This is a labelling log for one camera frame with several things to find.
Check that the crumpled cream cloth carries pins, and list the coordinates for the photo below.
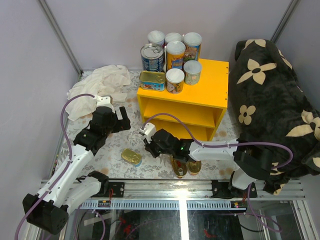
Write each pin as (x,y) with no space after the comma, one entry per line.
(104,81)

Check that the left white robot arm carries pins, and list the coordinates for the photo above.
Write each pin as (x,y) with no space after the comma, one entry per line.
(49,209)

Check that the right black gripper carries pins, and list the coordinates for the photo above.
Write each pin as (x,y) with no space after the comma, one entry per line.
(149,147)

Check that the gold oval tin left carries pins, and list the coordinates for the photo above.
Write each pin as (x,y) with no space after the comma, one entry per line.
(179,169)

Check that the metal corner post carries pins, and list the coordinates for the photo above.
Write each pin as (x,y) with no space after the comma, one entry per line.
(60,36)
(284,20)

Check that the black floral plush blanket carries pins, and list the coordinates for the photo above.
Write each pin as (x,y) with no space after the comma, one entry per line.
(268,103)

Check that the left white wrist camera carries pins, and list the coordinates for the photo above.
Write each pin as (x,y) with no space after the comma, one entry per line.
(104,101)

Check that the gold oval tin right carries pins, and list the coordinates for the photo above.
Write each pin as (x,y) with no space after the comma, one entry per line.
(194,167)

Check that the blue labelled gold-top can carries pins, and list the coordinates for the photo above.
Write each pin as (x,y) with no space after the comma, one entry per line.
(152,57)

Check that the gold rectangular tin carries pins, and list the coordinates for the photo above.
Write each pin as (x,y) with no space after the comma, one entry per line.
(131,157)
(150,80)

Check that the gold oval tin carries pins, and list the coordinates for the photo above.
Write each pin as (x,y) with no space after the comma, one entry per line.
(179,169)
(194,167)

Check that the clear jar colourful candy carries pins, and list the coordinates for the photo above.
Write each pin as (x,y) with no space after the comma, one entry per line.
(192,42)

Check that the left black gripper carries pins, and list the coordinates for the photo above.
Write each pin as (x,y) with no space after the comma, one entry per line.
(124,124)

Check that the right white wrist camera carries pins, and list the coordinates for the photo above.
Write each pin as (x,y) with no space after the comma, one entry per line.
(147,131)

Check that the white orange snack canister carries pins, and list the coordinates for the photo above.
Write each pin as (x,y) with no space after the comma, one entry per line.
(156,37)

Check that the orange blue tall canister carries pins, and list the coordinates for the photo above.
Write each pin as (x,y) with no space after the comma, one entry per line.
(175,51)

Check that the yellow wooden shelf cabinet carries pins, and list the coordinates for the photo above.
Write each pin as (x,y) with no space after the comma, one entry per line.
(197,110)

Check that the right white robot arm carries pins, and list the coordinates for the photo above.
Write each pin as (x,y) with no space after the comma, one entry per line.
(254,162)

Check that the right metal corner post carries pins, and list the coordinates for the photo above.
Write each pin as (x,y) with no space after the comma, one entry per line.
(284,20)

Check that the white lid small can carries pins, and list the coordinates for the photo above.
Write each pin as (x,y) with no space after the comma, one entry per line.
(175,80)

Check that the aluminium mounting rail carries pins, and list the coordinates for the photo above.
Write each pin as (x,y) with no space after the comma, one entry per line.
(138,194)

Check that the grey lid small can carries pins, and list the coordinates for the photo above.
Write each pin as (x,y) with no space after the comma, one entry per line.
(192,70)

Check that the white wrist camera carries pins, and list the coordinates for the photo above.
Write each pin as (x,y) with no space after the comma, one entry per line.
(104,101)
(147,131)

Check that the left metal corner post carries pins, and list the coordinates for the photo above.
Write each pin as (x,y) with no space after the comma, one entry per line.
(60,36)

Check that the white red snack canister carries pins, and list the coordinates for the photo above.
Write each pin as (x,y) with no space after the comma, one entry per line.
(173,36)

